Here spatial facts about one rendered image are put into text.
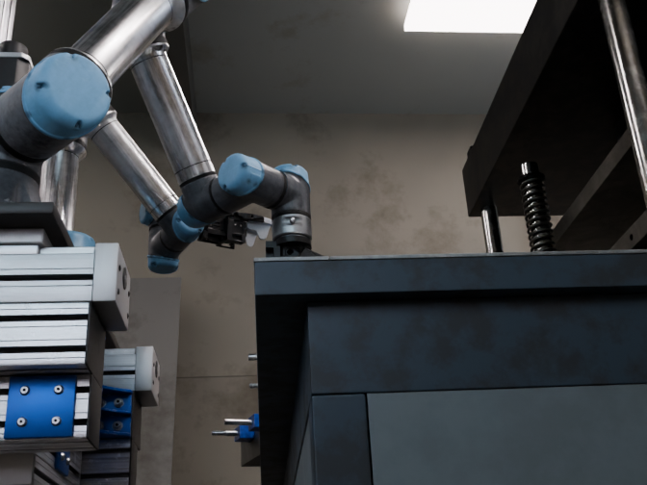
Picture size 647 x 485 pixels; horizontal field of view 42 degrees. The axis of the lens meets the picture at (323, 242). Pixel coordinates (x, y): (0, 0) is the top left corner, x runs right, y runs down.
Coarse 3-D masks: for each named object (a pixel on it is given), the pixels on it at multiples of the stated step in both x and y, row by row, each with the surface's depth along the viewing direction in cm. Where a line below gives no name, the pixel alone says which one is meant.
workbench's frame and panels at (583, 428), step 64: (576, 256) 81; (640, 256) 81; (256, 320) 84; (320, 320) 78; (384, 320) 79; (448, 320) 79; (512, 320) 80; (576, 320) 80; (640, 320) 80; (320, 384) 76; (384, 384) 76; (448, 384) 77; (512, 384) 77; (576, 384) 77; (640, 384) 78; (320, 448) 73; (384, 448) 74; (448, 448) 74; (512, 448) 75; (576, 448) 75; (640, 448) 75
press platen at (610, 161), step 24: (624, 144) 205; (600, 168) 220; (624, 168) 212; (600, 192) 224; (624, 192) 225; (576, 216) 237; (600, 216) 237; (624, 216) 238; (576, 240) 252; (600, 240) 253
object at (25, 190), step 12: (0, 168) 124; (12, 168) 125; (24, 168) 127; (0, 180) 123; (12, 180) 124; (24, 180) 126; (36, 180) 129; (0, 192) 121; (12, 192) 122; (24, 192) 125; (36, 192) 127
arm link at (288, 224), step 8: (280, 216) 156; (288, 216) 155; (296, 216) 155; (304, 216) 156; (272, 224) 157; (280, 224) 155; (288, 224) 155; (296, 224) 155; (304, 224) 155; (272, 232) 157; (280, 232) 154; (288, 232) 154; (296, 232) 154; (304, 232) 155; (272, 240) 157
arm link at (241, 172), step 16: (240, 160) 149; (256, 160) 152; (224, 176) 151; (240, 176) 148; (256, 176) 150; (272, 176) 153; (224, 192) 154; (240, 192) 150; (256, 192) 151; (272, 192) 153; (224, 208) 156; (240, 208) 156
